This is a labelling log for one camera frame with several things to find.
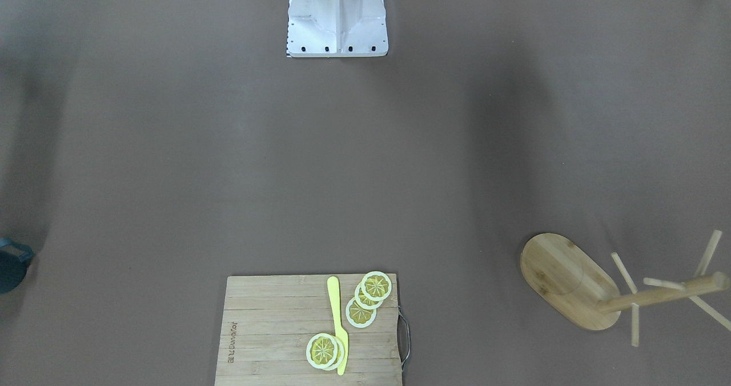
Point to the wooden cup rack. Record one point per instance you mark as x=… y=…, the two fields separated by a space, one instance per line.
x=585 y=294

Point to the yellow plastic knife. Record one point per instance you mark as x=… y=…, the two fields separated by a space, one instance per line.
x=333 y=291

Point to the lemon slice stack top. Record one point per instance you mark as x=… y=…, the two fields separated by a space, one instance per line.
x=376 y=286

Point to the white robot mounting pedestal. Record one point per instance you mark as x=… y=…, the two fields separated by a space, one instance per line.
x=337 y=29

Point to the lemon slice stack middle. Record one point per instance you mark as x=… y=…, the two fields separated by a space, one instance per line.
x=365 y=302

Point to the lemon slice under front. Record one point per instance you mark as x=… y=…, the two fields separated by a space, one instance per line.
x=340 y=348

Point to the bamboo cutting board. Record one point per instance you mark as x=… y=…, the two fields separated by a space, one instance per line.
x=267 y=322

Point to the dark teal cup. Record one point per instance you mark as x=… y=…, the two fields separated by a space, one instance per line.
x=15 y=261

